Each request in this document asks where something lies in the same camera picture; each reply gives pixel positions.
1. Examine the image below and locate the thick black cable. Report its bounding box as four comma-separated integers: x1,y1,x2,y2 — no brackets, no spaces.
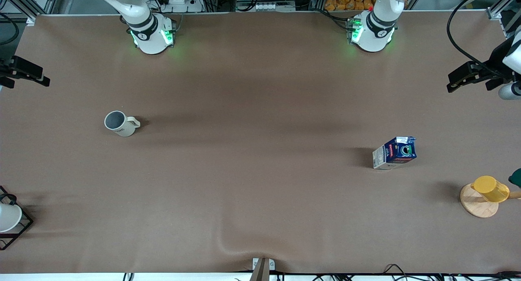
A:
0,13,20,46
447,0,505,77

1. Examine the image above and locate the wooden mug stand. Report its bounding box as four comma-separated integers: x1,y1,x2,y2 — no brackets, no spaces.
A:
460,183,521,218

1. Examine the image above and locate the white power strip with plugs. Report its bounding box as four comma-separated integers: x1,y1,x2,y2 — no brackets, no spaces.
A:
157,0,204,13

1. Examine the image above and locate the long white socket strip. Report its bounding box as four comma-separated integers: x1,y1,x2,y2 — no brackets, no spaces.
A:
236,0,296,12

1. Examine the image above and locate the yellow plastic cup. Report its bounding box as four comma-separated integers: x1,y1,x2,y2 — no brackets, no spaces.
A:
471,175,510,203

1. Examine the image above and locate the blue white milk carton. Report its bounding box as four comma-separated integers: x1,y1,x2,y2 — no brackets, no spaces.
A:
372,136,417,170

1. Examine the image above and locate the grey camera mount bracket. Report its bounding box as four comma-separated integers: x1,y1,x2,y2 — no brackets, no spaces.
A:
250,257,276,281

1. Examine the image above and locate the thin black cable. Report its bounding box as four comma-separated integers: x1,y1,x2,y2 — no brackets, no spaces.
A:
383,264,414,281

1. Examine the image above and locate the cream ceramic mug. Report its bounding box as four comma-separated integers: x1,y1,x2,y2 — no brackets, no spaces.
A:
104,110,141,137

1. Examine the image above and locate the black wire rack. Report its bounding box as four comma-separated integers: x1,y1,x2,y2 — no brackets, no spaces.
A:
0,185,34,251

